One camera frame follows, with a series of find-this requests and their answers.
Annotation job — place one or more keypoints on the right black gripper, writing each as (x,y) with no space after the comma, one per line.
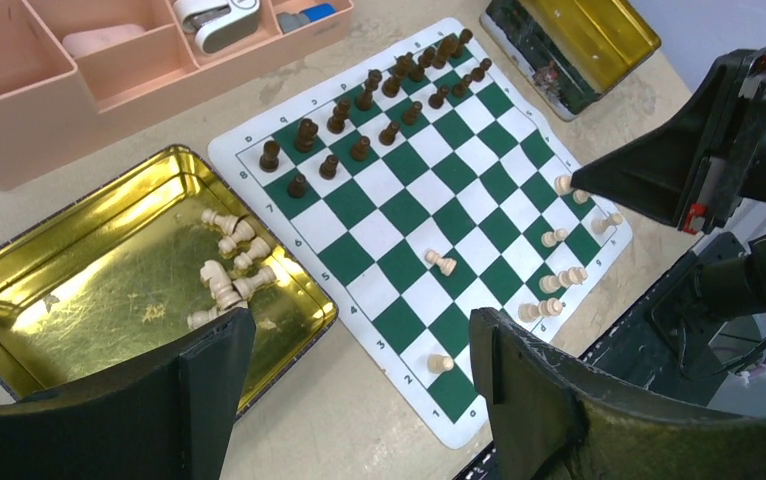
(694,170)

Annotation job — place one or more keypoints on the white stapler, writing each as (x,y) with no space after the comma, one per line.
(217,24)

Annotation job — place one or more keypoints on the right gold tin tray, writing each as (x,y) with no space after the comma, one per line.
(573,52)

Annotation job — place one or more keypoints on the gold tin tray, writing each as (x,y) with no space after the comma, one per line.
(116,273)
(573,52)

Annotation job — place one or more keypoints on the left gold tin tray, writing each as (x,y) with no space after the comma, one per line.
(116,273)

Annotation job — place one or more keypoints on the light wooden chess piece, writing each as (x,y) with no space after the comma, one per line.
(573,276)

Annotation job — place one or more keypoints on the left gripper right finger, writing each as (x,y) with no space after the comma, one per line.
(553,416)

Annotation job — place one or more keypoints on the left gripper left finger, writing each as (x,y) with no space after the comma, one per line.
(165,414)

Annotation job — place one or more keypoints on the green white chess board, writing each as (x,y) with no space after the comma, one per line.
(472,179)

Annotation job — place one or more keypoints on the pink desk organizer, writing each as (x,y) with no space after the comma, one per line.
(77,76)

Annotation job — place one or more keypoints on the light pawn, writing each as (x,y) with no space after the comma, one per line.
(562,185)

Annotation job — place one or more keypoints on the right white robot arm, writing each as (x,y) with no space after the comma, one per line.
(702,297)

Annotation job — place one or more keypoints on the pile of light chess pieces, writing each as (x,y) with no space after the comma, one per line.
(233,283)

